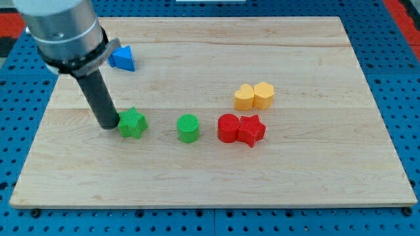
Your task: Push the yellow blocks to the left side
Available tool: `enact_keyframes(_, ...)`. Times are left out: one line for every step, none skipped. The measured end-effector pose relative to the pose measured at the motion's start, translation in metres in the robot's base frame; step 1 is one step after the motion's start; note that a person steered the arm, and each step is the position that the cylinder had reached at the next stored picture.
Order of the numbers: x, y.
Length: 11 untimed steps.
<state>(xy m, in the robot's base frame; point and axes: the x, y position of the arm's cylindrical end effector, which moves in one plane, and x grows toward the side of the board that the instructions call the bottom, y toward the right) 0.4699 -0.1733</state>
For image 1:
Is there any wooden board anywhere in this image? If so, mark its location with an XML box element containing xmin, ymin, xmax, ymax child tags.
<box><xmin>10</xmin><ymin>16</ymin><xmax>417</xmax><ymax>209</ymax></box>

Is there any green cylinder block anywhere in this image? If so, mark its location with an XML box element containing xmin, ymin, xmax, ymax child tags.
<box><xmin>177</xmin><ymin>114</ymin><xmax>200</xmax><ymax>144</ymax></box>

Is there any yellow hexagon block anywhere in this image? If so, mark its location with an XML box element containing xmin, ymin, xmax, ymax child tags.
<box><xmin>253</xmin><ymin>82</ymin><xmax>274</xmax><ymax>109</ymax></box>

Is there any green star block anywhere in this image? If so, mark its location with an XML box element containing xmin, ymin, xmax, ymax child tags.
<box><xmin>117</xmin><ymin>107</ymin><xmax>148</xmax><ymax>139</ymax></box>

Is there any red cylinder block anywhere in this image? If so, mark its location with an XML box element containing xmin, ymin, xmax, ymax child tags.
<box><xmin>217</xmin><ymin>113</ymin><xmax>240</xmax><ymax>143</ymax></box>

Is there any yellow heart block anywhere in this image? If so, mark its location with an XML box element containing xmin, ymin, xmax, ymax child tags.
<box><xmin>234</xmin><ymin>84</ymin><xmax>254</xmax><ymax>111</ymax></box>

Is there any blue triangle block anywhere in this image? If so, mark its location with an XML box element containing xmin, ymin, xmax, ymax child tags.
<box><xmin>112</xmin><ymin>46</ymin><xmax>135</xmax><ymax>71</ymax></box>

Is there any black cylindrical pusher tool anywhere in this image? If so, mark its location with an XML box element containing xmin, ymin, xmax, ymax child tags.
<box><xmin>76</xmin><ymin>70</ymin><xmax>119</xmax><ymax>130</ymax></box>

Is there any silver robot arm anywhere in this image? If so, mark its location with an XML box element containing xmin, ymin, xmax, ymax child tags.
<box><xmin>12</xmin><ymin>0</ymin><xmax>121</xmax><ymax>77</ymax></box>

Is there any red star block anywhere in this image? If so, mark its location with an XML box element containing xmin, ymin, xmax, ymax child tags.
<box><xmin>237</xmin><ymin>115</ymin><xmax>266</xmax><ymax>148</ymax></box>

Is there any blue cube block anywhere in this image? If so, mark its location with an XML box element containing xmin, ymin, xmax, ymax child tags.
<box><xmin>108</xmin><ymin>54</ymin><xmax>116</xmax><ymax>68</ymax></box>

